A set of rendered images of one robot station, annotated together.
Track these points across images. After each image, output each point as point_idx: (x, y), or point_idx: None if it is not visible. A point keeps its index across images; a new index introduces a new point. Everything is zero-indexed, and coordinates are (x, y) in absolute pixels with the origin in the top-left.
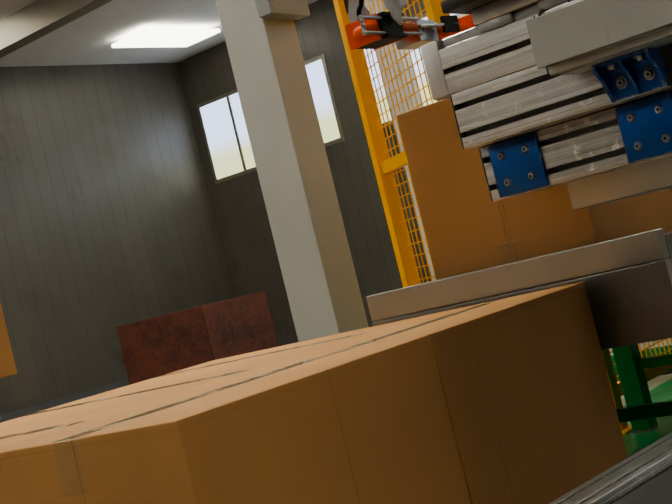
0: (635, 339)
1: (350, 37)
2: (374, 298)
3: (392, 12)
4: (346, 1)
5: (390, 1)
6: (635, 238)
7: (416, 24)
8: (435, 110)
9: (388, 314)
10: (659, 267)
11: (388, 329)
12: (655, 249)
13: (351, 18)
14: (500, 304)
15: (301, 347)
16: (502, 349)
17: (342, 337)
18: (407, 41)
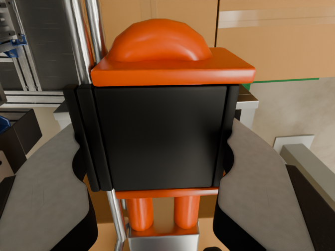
0: None
1: (225, 54)
2: (251, 99)
3: (65, 130)
4: (317, 214)
5: (43, 157)
6: (67, 110)
7: (130, 225)
8: (209, 210)
9: (240, 95)
10: (65, 103)
11: (189, 4)
12: (61, 107)
13: (260, 146)
14: (114, 27)
15: (264, 3)
16: None
17: (239, 24)
18: (163, 199)
